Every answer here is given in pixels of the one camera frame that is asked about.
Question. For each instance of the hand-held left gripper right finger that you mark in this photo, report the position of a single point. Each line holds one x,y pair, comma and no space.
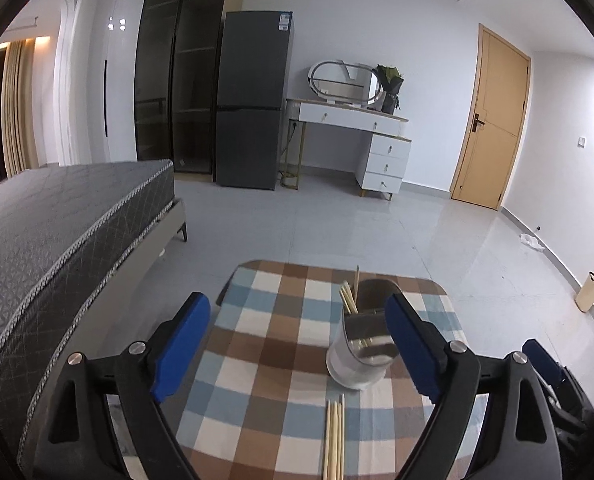
414,350

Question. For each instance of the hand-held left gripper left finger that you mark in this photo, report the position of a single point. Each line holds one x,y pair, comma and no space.
182,350

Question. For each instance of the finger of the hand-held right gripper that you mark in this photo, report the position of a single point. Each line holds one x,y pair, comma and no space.
544,362

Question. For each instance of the white grey utensil holder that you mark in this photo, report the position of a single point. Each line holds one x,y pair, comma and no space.
347,375

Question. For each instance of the single brown wooden chopstick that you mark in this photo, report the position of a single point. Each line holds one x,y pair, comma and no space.
357,285

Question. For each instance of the beige trash bin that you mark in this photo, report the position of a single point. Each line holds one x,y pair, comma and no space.
589,295

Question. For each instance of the checked tablecloth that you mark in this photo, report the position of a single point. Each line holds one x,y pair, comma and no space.
277,360

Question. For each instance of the grey quilted bed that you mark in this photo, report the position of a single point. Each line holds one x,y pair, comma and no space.
142,260

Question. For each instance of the white cloth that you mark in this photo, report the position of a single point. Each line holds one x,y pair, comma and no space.
532,242

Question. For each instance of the grey quilted mattress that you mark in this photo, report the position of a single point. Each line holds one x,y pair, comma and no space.
52,220

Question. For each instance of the wooden door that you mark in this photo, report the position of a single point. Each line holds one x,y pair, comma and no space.
492,135

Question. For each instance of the white vanity desk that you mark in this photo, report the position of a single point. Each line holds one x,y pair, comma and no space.
347,115

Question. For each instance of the white glossy wardrobe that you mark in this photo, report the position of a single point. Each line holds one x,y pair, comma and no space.
122,110

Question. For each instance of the black wrapped green bouquet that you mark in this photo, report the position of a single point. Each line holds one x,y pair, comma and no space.
389,97

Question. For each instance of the dark glass cabinet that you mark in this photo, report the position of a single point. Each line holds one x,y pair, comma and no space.
187,85

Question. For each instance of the dark grey fridge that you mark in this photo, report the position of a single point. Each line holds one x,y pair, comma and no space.
252,85

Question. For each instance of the oval vanity mirror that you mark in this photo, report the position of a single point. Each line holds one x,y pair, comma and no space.
342,82

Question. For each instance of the beige curtain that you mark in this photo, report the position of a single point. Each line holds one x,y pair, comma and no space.
19,110

